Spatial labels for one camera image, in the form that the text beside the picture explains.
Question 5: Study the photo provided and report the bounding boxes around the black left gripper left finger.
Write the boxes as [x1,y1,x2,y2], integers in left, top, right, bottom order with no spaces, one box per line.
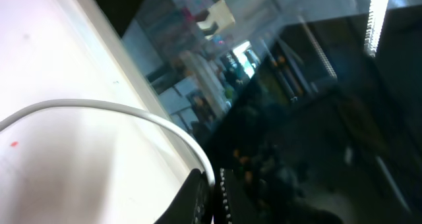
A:
[155,169,211,224]

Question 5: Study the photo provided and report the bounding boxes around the white USB cable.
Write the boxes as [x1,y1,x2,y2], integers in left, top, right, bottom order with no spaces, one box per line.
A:
[0,98,216,187]

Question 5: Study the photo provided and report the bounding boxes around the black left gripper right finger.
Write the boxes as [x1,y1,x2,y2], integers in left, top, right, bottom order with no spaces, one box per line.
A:
[214,168,260,224]

